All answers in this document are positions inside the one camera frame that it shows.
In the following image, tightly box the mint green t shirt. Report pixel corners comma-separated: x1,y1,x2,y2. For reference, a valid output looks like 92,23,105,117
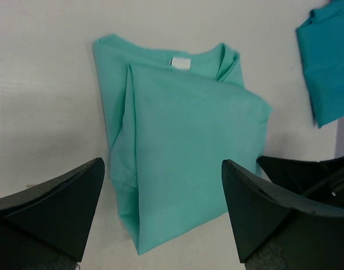
93,34,271,255

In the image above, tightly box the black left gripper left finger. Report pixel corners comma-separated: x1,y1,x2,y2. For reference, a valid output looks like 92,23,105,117
0,157,105,269

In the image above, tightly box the folded teal t shirt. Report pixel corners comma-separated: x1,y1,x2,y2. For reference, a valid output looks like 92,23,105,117
296,1,344,128

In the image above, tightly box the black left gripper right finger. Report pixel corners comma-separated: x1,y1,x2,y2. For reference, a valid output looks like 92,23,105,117
221,160,344,269

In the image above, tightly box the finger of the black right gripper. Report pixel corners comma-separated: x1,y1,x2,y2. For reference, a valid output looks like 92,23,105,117
257,156,344,208

